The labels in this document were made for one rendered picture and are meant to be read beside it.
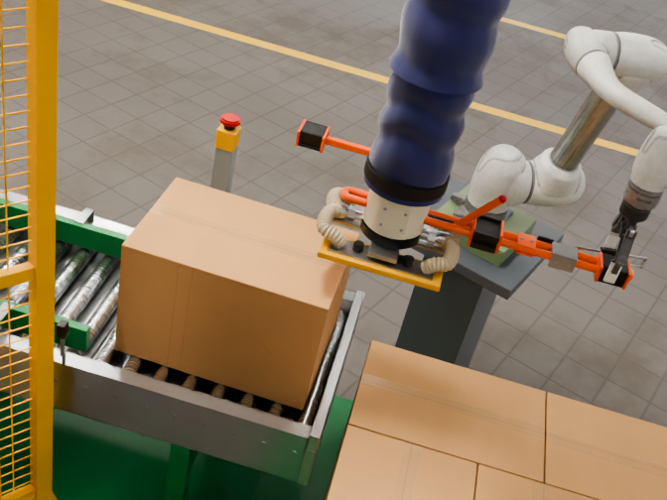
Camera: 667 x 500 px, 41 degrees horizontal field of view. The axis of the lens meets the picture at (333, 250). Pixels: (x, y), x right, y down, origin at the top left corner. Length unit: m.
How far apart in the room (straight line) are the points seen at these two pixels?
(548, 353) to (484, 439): 1.36
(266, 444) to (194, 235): 0.63
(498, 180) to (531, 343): 1.20
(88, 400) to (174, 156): 2.26
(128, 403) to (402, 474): 0.81
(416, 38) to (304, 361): 0.97
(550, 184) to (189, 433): 1.46
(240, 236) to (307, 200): 1.99
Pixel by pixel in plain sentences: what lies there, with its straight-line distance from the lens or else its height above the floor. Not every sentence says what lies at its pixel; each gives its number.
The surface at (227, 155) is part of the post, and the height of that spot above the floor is 0.91.
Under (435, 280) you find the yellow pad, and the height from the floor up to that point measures 1.08.
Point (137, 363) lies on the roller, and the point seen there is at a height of 0.55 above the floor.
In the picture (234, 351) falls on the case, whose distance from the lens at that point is 2.59.
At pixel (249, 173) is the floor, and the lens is 4.69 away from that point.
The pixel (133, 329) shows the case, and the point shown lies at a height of 0.65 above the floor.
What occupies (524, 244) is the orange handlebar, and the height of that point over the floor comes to 1.20.
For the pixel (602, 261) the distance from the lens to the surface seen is 2.46.
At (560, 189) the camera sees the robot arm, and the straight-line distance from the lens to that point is 3.15.
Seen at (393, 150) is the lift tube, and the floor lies 1.41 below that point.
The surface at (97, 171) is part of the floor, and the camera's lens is 4.56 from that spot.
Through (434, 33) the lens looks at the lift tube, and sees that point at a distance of 2.08.
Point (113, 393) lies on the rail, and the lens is 2.65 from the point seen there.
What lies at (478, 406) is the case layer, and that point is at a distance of 2.87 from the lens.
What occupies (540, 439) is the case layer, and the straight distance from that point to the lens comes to 2.86.
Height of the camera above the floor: 2.46
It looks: 35 degrees down
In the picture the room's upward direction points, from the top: 14 degrees clockwise
